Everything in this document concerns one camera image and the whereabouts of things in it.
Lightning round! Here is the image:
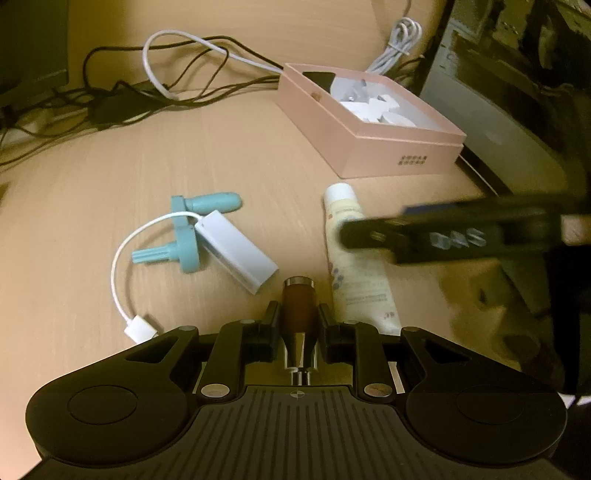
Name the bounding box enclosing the white network adapter with cable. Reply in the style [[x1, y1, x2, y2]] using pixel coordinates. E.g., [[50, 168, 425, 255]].
[[112, 210, 280, 345]]

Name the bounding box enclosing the teal plastic crank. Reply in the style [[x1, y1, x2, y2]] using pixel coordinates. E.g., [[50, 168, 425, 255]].
[[131, 193, 243, 275]]

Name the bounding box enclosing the pink cardboard box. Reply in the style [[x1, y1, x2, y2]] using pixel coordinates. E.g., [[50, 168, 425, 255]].
[[277, 62, 468, 179]]

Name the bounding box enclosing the black power brick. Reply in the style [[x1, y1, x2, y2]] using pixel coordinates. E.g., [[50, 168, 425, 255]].
[[89, 89, 155, 126]]

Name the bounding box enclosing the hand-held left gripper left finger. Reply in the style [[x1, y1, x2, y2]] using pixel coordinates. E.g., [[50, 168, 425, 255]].
[[122, 300, 283, 403]]

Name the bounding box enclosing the white cream tube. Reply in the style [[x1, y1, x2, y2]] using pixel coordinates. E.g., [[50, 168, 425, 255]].
[[322, 183, 403, 336]]

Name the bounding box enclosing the white looped cable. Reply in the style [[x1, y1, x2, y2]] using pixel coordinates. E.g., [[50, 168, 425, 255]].
[[143, 30, 285, 100]]

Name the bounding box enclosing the white charger cube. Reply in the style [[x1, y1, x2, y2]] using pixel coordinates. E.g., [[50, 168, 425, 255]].
[[344, 92, 419, 126]]

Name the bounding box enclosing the black monitor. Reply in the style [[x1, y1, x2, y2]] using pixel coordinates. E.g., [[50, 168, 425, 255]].
[[0, 0, 71, 108]]

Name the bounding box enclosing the black cable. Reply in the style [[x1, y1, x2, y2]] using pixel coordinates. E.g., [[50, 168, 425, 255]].
[[82, 33, 283, 121], [0, 87, 98, 168]]

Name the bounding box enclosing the computer case with glass panel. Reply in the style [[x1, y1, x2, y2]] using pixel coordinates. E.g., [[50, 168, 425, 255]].
[[417, 0, 591, 319]]

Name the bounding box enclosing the brown metal cylinder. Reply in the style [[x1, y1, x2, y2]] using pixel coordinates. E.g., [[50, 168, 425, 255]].
[[281, 276, 320, 387]]

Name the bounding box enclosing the black plug adapter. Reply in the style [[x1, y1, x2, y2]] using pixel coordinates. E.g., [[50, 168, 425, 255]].
[[302, 69, 339, 89]]

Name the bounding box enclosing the bundled grey cable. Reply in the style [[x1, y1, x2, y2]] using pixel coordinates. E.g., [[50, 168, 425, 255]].
[[365, 0, 424, 75]]

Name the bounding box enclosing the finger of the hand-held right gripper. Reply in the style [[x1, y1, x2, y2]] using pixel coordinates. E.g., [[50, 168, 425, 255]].
[[403, 194, 570, 216], [340, 212, 562, 267]]

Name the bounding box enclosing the white power plug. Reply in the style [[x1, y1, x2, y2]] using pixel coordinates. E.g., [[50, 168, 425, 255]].
[[331, 78, 371, 103]]

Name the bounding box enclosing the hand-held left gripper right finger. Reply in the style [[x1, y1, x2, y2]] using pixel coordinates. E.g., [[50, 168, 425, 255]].
[[318, 303, 472, 404]]

